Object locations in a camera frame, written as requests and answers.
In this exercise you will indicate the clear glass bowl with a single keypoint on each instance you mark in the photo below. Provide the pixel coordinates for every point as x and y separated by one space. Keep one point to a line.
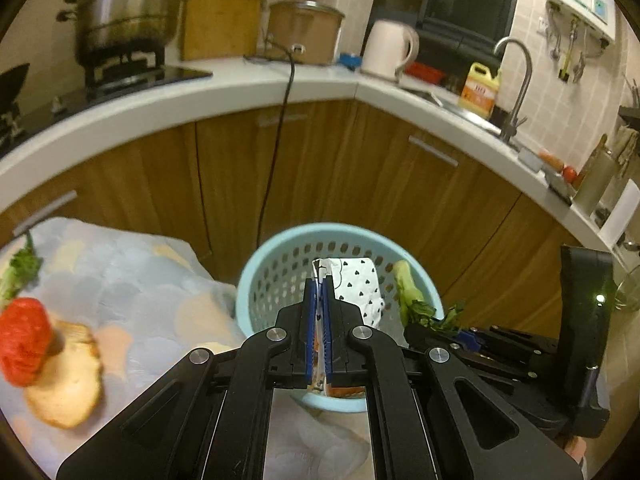
627 290

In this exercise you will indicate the metal heater pipes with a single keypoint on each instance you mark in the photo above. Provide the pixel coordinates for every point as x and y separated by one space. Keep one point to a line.
567 55

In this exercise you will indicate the black wall rack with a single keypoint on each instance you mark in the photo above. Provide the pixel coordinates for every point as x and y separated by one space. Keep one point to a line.
630 115

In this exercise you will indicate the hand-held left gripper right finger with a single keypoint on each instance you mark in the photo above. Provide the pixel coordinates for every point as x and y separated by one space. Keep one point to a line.
328 332

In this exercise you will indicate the metal faucet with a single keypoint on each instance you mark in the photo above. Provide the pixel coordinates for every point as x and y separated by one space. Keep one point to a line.
517 100

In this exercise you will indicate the stainless steel steamer pot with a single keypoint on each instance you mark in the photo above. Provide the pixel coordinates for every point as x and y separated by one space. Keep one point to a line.
125 10

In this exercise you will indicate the beige dish cloth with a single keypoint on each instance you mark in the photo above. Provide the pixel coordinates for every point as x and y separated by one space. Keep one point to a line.
626 142

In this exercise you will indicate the steel sink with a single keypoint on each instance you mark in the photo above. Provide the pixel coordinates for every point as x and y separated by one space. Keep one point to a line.
450 107

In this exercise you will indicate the light blue plastic basket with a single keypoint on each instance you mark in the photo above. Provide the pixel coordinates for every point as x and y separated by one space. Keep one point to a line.
280 260

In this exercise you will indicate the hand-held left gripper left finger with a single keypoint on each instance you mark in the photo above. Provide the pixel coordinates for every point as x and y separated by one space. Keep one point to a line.
312 332

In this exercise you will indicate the wooden cutting board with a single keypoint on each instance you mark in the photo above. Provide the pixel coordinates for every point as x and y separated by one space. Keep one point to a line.
225 10

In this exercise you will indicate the white wall socket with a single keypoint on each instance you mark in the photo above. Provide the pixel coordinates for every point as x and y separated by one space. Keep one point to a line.
542 24

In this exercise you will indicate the dark window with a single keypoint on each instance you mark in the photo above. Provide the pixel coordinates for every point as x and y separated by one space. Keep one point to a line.
465 0

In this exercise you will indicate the bread piece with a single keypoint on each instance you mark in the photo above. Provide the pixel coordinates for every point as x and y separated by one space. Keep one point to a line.
67 392

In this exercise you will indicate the white electric kettle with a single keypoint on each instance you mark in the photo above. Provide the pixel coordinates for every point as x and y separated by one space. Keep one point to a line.
385 50

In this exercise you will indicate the red tomato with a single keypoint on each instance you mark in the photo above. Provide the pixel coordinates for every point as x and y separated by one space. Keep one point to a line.
570 174

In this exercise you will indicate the white plastic board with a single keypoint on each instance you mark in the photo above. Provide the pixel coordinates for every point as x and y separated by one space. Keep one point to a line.
620 217

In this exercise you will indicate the green bok choy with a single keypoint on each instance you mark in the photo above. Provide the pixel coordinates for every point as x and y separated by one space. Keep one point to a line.
407 285

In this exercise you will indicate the yellow detergent bottle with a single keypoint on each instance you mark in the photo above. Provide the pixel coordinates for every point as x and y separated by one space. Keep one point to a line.
480 92

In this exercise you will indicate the wooden base cabinets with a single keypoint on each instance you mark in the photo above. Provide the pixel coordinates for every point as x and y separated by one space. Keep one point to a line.
350 170

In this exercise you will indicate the black gas stove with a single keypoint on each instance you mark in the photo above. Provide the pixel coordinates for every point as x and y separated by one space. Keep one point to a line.
125 85

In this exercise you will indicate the small blue container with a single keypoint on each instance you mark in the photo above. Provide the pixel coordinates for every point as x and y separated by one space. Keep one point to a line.
350 61

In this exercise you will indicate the green leafy vegetable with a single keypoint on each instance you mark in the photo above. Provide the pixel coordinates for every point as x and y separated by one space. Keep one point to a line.
22 267

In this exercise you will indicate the beige slow cooker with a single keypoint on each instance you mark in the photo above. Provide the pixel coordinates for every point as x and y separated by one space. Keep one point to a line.
302 32

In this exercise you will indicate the metal utensil holder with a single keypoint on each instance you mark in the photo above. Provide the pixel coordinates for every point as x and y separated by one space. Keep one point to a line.
595 182

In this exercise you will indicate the white heart-print carton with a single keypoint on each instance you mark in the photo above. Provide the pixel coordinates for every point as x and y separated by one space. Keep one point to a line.
357 280

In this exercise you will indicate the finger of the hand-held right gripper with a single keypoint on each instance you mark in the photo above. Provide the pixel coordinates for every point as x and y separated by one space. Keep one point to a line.
515 342
515 370

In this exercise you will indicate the black wok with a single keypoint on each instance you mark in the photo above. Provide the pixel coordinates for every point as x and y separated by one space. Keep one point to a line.
12 85

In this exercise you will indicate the metal soap tray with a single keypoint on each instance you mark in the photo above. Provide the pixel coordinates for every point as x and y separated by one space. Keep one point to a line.
557 187

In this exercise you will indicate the red plastic bag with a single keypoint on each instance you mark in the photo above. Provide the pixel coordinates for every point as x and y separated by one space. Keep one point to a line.
25 340

